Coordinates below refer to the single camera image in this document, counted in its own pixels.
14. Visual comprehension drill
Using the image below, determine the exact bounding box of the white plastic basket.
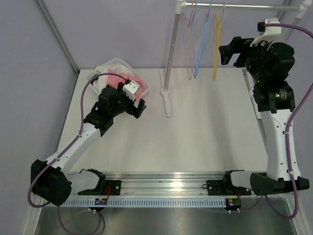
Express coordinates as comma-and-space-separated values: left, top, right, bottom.
86, 58, 151, 100

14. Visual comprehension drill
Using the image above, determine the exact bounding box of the aluminium right frame post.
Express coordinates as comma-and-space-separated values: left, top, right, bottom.
276, 0, 293, 22

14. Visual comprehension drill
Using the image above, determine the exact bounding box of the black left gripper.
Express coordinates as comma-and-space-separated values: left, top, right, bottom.
110, 83, 146, 118

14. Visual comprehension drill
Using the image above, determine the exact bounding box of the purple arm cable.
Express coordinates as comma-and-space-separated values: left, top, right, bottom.
26, 72, 130, 233
202, 23, 313, 219

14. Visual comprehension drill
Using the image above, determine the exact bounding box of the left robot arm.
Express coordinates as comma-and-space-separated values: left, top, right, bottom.
27, 81, 146, 206

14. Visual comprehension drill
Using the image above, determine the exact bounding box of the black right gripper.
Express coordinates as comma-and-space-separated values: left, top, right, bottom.
220, 36, 273, 84

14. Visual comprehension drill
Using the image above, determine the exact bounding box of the pink wire hanger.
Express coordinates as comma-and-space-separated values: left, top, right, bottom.
180, 0, 196, 80

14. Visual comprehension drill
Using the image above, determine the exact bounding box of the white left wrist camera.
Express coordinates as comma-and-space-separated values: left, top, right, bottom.
122, 80, 141, 101

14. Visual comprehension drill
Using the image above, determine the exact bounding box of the pink t shirt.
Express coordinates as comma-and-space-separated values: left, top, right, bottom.
107, 72, 147, 99

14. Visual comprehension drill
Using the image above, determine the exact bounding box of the aluminium corner frame post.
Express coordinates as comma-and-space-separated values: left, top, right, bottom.
34, 0, 80, 77

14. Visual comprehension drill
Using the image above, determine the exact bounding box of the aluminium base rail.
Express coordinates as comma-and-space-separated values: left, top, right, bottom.
33, 156, 299, 198

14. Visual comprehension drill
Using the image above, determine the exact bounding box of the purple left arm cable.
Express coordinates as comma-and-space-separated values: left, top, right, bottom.
26, 72, 130, 233

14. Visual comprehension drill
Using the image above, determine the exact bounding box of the white slotted cable duct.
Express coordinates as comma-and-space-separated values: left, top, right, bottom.
63, 198, 226, 208

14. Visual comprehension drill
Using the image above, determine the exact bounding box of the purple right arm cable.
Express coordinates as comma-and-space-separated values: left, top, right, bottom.
202, 23, 313, 219

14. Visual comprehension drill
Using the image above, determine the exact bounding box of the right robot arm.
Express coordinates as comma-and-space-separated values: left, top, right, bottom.
206, 37, 310, 196

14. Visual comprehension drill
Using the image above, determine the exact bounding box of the white tank top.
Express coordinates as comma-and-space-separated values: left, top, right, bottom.
93, 63, 133, 92

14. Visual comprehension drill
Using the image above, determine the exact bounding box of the yellow hanger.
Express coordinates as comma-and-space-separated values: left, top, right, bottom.
213, 5, 224, 81

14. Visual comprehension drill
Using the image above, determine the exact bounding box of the metal clothes rack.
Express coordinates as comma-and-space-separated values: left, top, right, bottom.
160, 0, 313, 118

